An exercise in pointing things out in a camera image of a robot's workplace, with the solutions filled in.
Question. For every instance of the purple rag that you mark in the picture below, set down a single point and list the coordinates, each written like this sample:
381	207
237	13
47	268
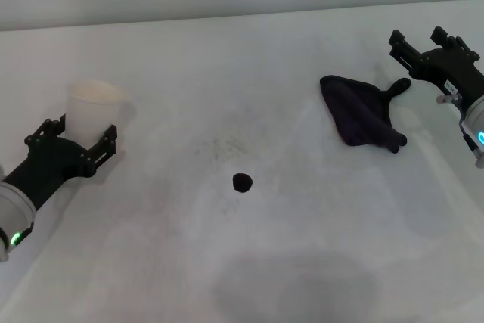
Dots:
359	111

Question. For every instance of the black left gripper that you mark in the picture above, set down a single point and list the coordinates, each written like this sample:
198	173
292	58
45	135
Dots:
49	164

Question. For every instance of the white paper cup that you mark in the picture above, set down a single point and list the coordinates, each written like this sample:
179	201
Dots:
92	111

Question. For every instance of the black water stain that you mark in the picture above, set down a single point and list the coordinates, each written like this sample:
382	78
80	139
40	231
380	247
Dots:
242	182

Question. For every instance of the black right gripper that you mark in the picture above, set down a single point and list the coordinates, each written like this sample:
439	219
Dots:
450	71

